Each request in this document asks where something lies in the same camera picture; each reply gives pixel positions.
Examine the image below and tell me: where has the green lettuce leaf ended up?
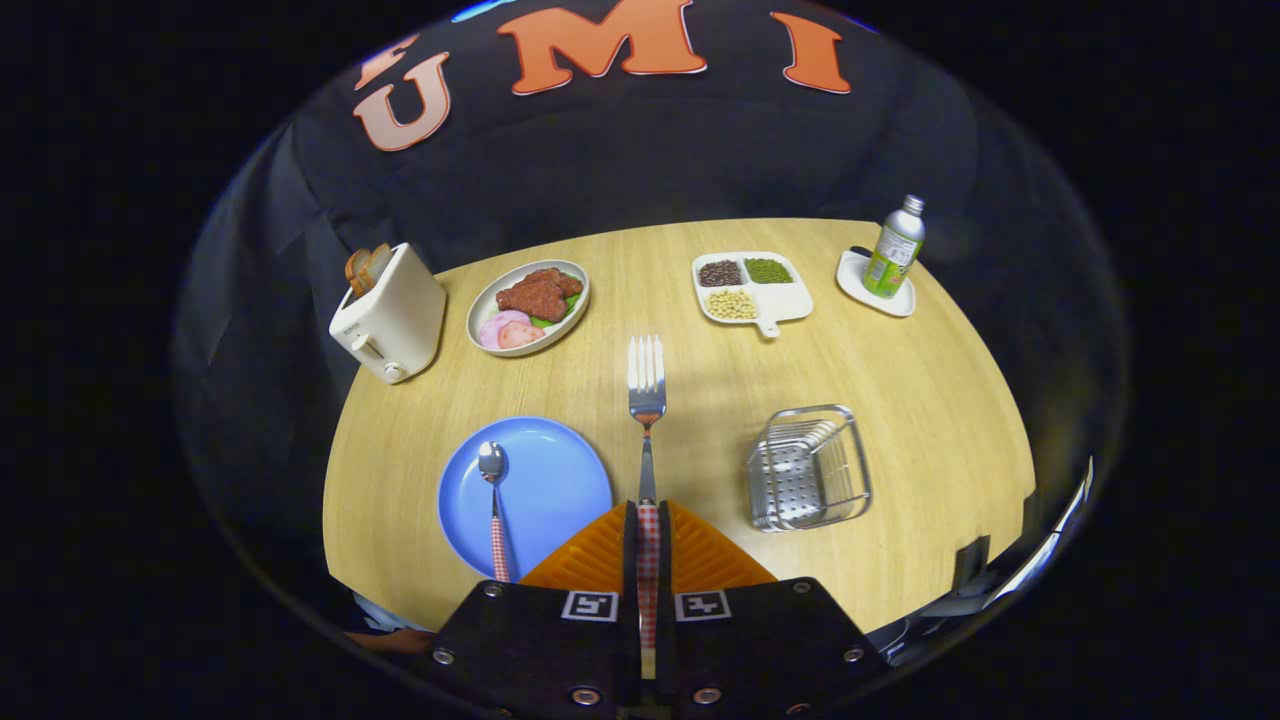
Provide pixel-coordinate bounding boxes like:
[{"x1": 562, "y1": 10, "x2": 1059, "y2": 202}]
[{"x1": 530, "y1": 290, "x2": 583, "y2": 329}]

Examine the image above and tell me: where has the white divided tray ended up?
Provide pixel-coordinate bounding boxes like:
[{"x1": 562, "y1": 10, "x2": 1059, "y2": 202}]
[{"x1": 692, "y1": 251, "x2": 814, "y2": 339}]

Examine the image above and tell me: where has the white toaster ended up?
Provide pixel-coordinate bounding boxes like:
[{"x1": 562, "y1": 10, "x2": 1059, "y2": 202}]
[{"x1": 329, "y1": 242, "x2": 448, "y2": 385}]

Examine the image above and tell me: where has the white oval food plate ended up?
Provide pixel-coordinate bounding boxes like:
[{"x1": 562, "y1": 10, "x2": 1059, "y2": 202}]
[{"x1": 466, "y1": 260, "x2": 591, "y2": 358}]

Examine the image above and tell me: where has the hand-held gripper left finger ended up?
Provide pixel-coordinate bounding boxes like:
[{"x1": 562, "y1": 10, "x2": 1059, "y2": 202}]
[{"x1": 425, "y1": 499, "x2": 642, "y2": 719}]

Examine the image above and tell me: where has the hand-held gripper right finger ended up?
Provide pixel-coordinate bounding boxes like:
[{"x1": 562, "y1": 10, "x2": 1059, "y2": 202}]
[{"x1": 656, "y1": 499, "x2": 890, "y2": 719}]

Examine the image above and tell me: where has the brown meat piece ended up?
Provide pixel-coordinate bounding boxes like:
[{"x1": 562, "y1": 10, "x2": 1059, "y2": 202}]
[{"x1": 496, "y1": 267, "x2": 584, "y2": 323}]

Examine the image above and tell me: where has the fork with red checked handle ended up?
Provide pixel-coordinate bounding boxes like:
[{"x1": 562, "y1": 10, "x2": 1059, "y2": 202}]
[{"x1": 627, "y1": 335, "x2": 668, "y2": 679}]

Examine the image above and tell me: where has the blue plate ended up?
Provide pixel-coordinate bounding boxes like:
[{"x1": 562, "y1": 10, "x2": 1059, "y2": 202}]
[{"x1": 437, "y1": 416, "x2": 614, "y2": 581}]

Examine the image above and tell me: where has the white coaster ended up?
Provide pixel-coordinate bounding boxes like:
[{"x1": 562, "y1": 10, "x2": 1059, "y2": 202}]
[{"x1": 836, "y1": 246, "x2": 917, "y2": 319}]

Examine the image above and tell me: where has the silver bottle green label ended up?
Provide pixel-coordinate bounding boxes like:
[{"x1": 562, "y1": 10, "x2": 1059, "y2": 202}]
[{"x1": 862, "y1": 195, "x2": 926, "y2": 299}]

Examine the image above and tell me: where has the spoon with red checked handle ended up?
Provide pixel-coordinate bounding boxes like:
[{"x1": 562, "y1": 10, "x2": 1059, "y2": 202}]
[{"x1": 477, "y1": 441, "x2": 512, "y2": 583}]

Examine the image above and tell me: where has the metal wire cutlery rack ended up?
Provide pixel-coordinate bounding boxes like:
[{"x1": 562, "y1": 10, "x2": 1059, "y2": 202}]
[{"x1": 746, "y1": 404, "x2": 873, "y2": 532}]

